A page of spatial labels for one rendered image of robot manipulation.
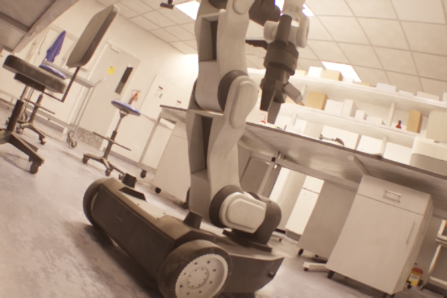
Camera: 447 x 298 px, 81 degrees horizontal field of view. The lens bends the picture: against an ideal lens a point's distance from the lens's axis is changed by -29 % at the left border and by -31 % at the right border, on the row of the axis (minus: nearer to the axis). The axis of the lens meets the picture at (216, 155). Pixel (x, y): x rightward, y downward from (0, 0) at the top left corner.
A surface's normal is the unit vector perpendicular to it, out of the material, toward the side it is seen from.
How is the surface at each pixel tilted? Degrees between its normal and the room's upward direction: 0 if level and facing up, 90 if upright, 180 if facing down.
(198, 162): 90
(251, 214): 90
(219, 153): 115
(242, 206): 90
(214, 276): 90
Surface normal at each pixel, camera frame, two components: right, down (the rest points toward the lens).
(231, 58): 0.65, 0.22
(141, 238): -0.65, -0.33
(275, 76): -0.29, -0.18
